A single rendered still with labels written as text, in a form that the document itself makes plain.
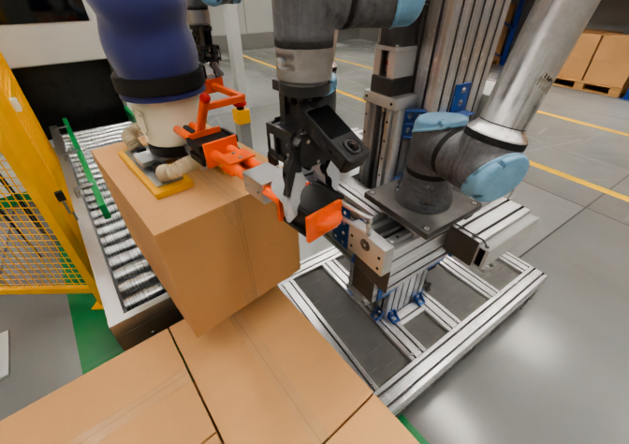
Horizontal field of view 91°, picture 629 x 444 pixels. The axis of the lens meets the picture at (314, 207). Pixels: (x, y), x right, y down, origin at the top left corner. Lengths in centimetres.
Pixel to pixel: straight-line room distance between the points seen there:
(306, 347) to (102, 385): 62
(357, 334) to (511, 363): 80
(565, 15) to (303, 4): 42
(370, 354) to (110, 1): 144
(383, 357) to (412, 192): 88
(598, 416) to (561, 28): 168
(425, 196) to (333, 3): 53
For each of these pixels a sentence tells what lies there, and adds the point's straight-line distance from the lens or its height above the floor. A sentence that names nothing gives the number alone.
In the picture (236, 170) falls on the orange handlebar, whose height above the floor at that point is 121.
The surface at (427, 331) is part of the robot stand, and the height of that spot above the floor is 21.
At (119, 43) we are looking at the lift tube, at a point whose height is 140.
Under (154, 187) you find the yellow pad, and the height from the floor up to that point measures 108.
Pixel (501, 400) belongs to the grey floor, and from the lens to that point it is 183.
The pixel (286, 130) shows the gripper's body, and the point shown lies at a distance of 45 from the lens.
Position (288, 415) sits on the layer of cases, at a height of 54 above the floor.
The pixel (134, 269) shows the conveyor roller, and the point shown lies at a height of 54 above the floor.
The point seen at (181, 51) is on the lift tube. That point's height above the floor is 138.
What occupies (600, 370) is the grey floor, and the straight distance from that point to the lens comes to 218.
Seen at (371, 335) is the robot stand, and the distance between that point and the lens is 155.
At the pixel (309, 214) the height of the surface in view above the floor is 122.
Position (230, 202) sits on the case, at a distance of 80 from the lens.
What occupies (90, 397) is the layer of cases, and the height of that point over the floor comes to 54.
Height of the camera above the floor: 151
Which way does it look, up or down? 36 degrees down
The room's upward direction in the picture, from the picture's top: straight up
